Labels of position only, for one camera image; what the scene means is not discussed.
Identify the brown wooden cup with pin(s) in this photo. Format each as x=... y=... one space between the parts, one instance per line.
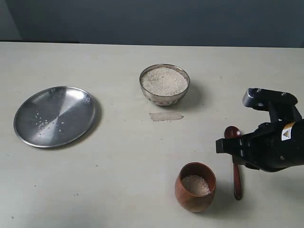
x=195 y=187

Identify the clear tape piece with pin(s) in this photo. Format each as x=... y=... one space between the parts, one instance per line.
x=165 y=116

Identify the dark red wooden spoon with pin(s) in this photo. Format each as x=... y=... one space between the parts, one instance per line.
x=233 y=132

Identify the round steel plate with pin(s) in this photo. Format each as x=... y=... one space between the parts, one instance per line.
x=55 y=117

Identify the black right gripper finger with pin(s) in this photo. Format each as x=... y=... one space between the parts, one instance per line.
x=239 y=159
x=229 y=145

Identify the steel bowl of rice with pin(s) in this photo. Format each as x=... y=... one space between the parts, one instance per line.
x=164 y=84

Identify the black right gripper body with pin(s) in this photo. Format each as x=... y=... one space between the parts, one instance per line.
x=274 y=146

